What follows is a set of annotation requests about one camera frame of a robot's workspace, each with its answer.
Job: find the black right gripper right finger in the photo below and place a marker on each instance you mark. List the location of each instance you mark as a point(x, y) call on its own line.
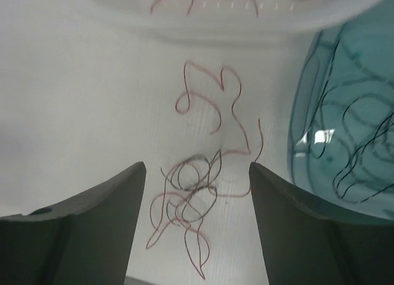
point(308, 240)

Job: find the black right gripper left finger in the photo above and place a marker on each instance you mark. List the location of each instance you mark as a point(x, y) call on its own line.
point(85, 239)

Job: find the white plastic tub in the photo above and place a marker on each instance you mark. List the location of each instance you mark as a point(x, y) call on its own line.
point(222, 19)

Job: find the teal transparent plastic bin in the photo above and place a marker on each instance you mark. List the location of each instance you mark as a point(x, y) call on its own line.
point(341, 126)

